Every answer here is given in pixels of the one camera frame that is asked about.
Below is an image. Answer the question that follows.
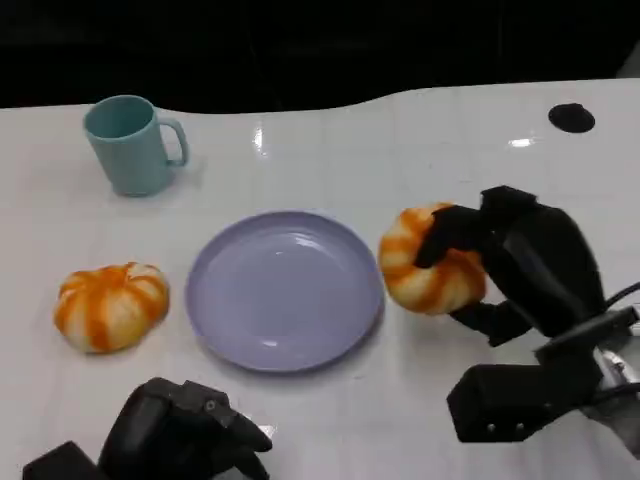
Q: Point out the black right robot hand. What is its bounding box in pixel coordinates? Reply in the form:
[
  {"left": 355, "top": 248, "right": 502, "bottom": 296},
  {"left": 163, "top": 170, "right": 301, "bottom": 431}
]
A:
[{"left": 414, "top": 185, "right": 606, "bottom": 349}]

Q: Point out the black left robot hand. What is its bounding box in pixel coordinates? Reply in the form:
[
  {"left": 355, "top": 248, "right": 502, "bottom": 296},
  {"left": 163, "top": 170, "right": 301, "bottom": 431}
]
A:
[{"left": 97, "top": 377, "right": 274, "bottom": 480}]

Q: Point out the orange and white bread roll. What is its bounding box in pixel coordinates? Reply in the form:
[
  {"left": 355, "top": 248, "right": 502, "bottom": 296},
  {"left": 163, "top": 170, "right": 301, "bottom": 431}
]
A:
[
  {"left": 378, "top": 201, "right": 488, "bottom": 316},
  {"left": 53, "top": 261, "right": 171, "bottom": 355}
]

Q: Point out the lilac plate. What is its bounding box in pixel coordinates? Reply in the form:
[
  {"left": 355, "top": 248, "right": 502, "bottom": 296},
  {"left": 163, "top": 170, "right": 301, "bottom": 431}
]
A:
[{"left": 185, "top": 210, "right": 385, "bottom": 373}]

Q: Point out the pale green mug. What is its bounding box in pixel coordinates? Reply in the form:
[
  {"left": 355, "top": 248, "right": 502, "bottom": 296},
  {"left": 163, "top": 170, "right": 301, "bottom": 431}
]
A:
[{"left": 82, "top": 95, "right": 191, "bottom": 198}]

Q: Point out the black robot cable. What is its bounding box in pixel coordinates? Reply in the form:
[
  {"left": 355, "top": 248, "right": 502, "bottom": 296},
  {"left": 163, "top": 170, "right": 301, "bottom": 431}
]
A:
[{"left": 603, "top": 281, "right": 640, "bottom": 307}]

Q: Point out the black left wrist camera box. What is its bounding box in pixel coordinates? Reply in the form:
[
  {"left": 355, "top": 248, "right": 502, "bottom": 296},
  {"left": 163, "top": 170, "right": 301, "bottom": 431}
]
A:
[{"left": 22, "top": 440, "right": 101, "bottom": 480}]

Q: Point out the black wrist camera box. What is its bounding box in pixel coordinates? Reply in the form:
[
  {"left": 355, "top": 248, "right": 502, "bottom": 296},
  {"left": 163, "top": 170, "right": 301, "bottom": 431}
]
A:
[
  {"left": 446, "top": 363, "right": 602, "bottom": 444},
  {"left": 22, "top": 440, "right": 101, "bottom": 480}
]

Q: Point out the black table cable grommet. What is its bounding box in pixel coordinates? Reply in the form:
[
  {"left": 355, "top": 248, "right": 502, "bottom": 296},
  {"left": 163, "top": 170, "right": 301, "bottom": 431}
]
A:
[{"left": 547, "top": 103, "right": 596, "bottom": 133}]

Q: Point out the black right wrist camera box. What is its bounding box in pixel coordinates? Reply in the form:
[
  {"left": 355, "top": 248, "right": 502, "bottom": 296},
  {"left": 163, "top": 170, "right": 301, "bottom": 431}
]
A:
[{"left": 446, "top": 363, "right": 602, "bottom": 444}]

